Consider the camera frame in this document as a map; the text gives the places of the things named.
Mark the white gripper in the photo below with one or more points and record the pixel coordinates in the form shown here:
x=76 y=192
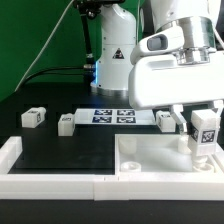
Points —
x=158 y=81

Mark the white square tabletop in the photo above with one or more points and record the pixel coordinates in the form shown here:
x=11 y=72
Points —
x=155 y=153

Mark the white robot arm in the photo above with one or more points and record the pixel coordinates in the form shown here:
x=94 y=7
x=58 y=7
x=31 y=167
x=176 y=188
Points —
x=121 y=32

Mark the white U-shaped fence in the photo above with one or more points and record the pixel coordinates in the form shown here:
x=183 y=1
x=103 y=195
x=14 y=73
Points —
x=119 y=186

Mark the white marker sheet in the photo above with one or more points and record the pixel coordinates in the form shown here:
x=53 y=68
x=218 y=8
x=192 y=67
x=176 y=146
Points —
x=114 y=117

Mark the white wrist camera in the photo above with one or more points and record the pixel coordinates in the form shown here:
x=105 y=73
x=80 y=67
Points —
x=167 y=41

